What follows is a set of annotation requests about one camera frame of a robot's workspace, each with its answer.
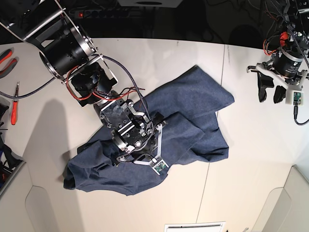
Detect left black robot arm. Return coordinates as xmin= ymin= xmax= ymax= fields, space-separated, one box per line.
xmin=247 ymin=0 xmax=309 ymax=105

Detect orange handled screwdriver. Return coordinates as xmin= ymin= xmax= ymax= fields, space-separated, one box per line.
xmin=11 ymin=82 xmax=19 ymax=125

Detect orange handled pliers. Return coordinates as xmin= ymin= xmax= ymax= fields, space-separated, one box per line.
xmin=0 ymin=49 xmax=19 ymax=76

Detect dark blue t-shirt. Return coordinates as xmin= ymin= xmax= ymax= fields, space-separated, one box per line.
xmin=63 ymin=64 xmax=235 ymax=196

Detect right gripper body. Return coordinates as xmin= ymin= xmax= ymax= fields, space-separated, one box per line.
xmin=116 ymin=120 xmax=167 ymax=167

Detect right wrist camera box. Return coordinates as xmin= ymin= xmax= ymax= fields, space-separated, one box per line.
xmin=152 ymin=159 xmax=169 ymax=175

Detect white vent panel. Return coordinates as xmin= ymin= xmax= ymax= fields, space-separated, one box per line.
xmin=164 ymin=221 xmax=225 ymax=232

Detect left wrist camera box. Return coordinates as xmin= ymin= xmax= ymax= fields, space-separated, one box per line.
xmin=285 ymin=89 xmax=304 ymax=106

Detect braided camera cable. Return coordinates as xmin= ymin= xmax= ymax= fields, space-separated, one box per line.
xmin=293 ymin=105 xmax=309 ymax=126

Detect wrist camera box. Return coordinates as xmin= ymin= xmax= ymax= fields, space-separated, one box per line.
xmin=152 ymin=159 xmax=169 ymax=175
xmin=285 ymin=89 xmax=304 ymax=106

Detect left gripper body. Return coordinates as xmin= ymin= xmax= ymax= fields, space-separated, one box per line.
xmin=247 ymin=62 xmax=309 ymax=91

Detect braided right arm cable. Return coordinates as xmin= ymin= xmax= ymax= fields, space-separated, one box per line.
xmin=0 ymin=55 xmax=155 ymax=145

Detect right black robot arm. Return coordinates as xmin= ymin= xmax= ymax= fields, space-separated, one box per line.
xmin=0 ymin=0 xmax=168 ymax=174

